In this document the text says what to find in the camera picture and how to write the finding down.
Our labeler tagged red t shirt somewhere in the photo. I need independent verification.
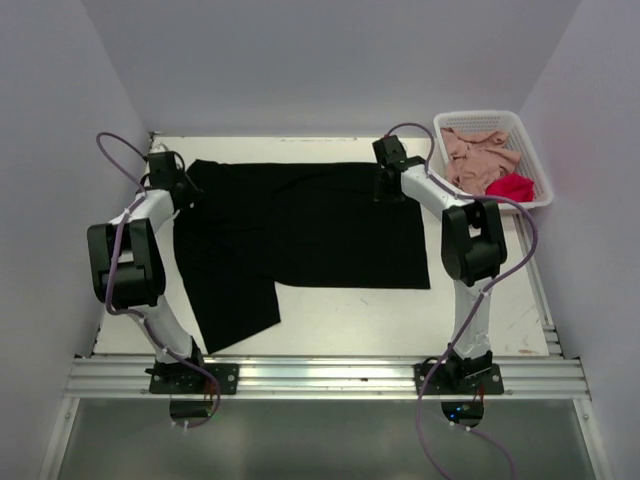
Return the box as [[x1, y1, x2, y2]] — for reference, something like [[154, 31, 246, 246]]
[[485, 173, 535, 203]]

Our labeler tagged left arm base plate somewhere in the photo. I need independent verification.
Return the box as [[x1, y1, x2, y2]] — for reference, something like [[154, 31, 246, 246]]
[[145, 363, 239, 395]]

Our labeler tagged white plastic basket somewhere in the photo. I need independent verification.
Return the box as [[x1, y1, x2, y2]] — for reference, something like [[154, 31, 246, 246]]
[[434, 110, 553, 209]]

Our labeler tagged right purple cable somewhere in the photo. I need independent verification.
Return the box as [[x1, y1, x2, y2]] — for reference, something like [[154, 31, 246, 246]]
[[383, 122, 540, 480]]

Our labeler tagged aluminium mounting rail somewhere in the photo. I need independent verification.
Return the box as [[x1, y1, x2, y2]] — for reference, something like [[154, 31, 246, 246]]
[[64, 355, 590, 400]]

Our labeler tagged black t shirt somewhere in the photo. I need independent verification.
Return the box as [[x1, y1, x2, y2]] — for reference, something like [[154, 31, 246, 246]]
[[173, 160, 430, 352]]

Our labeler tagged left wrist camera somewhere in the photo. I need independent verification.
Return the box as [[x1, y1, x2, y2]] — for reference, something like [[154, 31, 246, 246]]
[[149, 143, 172, 154]]

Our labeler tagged purple cable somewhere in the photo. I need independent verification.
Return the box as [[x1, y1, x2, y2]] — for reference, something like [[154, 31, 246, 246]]
[[95, 131, 222, 429], [383, 122, 540, 480]]

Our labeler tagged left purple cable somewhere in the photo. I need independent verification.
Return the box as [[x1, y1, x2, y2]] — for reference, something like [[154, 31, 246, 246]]
[[95, 131, 222, 429]]

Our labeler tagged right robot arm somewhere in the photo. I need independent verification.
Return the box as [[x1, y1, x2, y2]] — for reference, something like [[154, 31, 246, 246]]
[[373, 135, 507, 395]]

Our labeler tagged beige t shirt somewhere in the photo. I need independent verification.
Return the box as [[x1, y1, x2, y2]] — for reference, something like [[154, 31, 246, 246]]
[[440, 128, 522, 196]]

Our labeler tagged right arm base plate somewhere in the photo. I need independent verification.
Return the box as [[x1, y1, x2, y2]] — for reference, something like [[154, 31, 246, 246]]
[[413, 363, 505, 396]]

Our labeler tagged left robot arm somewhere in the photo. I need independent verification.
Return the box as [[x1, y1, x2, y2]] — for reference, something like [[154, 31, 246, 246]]
[[87, 151, 215, 394]]

